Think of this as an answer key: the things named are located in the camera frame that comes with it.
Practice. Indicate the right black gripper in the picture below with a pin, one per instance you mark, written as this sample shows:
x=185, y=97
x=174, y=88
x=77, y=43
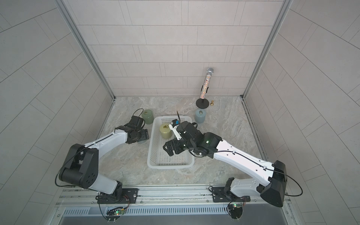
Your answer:
x=169, y=151

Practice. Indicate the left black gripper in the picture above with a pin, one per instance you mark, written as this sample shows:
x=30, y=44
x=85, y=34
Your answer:
x=145, y=135

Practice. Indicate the white plastic perforated basket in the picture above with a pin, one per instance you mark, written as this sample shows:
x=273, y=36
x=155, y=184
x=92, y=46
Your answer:
x=157, y=157

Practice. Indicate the yellow-green canister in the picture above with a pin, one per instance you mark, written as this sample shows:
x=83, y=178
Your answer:
x=165, y=131

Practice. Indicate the green canister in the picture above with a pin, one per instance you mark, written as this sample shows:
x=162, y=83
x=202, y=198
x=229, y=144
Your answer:
x=148, y=116

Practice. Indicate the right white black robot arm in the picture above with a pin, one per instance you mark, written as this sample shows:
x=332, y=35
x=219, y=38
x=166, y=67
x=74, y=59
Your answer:
x=268, y=180

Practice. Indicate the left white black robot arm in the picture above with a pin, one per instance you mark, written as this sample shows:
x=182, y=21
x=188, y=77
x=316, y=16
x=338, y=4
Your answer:
x=81, y=165

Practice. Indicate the sprinkle tube on black stand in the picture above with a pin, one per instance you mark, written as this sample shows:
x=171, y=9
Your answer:
x=202, y=102

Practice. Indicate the left circuit board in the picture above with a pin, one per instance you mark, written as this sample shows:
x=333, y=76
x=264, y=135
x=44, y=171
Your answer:
x=115, y=213

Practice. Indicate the circuit board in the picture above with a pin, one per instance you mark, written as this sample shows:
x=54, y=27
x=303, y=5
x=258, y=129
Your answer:
x=115, y=213
x=235, y=211

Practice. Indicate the right circuit board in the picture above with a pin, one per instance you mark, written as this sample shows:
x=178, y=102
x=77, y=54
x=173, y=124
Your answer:
x=235, y=211

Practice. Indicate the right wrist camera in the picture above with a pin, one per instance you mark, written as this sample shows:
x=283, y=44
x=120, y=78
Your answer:
x=173, y=127

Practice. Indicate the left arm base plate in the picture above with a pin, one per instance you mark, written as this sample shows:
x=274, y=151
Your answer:
x=129, y=195

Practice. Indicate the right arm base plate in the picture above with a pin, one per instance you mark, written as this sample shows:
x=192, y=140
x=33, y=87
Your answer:
x=222, y=195

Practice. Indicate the aluminium rail frame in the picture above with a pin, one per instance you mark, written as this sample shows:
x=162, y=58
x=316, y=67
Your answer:
x=148, y=195

